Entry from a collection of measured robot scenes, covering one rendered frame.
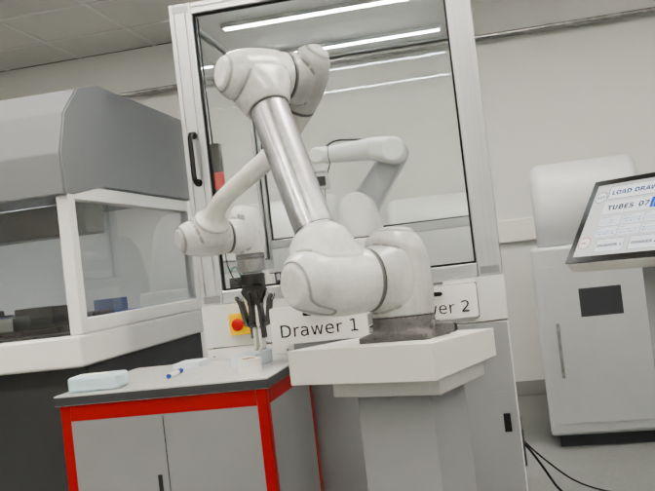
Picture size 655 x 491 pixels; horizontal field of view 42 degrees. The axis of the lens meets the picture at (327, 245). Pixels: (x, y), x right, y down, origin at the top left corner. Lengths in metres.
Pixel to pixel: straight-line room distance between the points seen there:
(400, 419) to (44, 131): 1.57
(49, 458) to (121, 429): 0.63
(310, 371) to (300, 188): 0.44
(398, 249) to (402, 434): 0.44
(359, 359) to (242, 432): 0.52
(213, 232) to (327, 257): 0.65
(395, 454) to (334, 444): 0.86
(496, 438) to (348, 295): 1.09
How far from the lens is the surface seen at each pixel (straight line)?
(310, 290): 1.91
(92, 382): 2.54
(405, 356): 1.93
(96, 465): 2.55
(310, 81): 2.32
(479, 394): 2.86
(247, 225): 2.61
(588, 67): 6.16
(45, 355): 2.95
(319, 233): 1.98
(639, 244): 2.53
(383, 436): 2.10
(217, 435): 2.40
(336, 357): 2.02
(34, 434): 3.10
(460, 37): 2.90
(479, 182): 2.83
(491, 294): 2.82
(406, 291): 2.05
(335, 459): 2.95
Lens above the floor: 1.04
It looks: 1 degrees up
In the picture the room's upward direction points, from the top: 7 degrees counter-clockwise
